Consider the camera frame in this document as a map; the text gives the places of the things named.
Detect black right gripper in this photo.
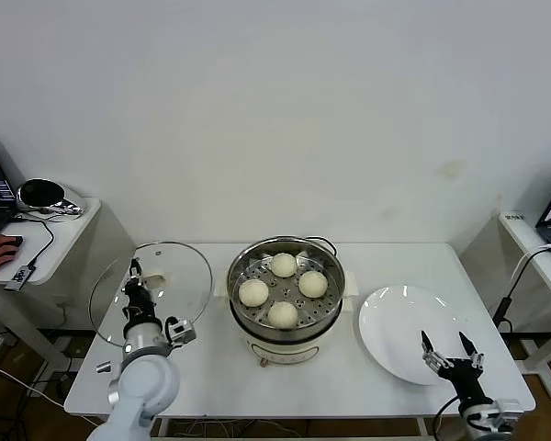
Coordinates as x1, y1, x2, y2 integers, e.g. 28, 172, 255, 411
420, 329, 487, 407

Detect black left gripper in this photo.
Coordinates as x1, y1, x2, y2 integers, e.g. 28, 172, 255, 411
120, 257, 162, 327

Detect round glass lid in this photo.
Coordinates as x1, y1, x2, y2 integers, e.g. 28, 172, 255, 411
89, 242, 214, 348

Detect white steamed baozi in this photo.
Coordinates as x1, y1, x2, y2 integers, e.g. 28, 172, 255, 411
269, 252, 298, 279
298, 270, 329, 299
266, 300, 299, 330
238, 278, 270, 308

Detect steel perforated steamer pot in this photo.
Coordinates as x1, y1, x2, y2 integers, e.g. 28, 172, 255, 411
226, 234, 348, 344

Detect white round plate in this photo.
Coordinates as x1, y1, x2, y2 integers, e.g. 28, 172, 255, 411
358, 284, 473, 386

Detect black inline adapter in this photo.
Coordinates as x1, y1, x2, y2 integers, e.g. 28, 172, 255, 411
492, 297, 512, 325

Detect white power strip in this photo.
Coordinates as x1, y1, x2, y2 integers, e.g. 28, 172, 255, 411
53, 337, 86, 358

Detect grey usb hub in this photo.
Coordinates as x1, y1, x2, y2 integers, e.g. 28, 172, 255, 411
5, 264, 33, 291

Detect cream electric cooker base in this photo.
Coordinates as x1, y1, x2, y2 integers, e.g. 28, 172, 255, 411
213, 268, 360, 368

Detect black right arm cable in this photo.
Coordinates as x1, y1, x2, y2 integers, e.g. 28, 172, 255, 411
433, 394, 465, 441

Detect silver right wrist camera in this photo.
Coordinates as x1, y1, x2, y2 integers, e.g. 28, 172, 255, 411
493, 398, 523, 431

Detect black hub cable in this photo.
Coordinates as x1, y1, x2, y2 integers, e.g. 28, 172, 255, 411
11, 216, 56, 272

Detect white laptop cable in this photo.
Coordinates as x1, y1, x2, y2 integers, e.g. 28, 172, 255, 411
504, 244, 551, 304

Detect white floor cable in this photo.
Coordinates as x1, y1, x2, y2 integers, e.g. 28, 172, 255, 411
0, 356, 97, 422

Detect black cooker power cable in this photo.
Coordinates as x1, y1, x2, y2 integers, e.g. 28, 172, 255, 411
302, 234, 340, 258

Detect tangled white wires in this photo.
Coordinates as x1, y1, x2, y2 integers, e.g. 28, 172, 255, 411
167, 418, 267, 437

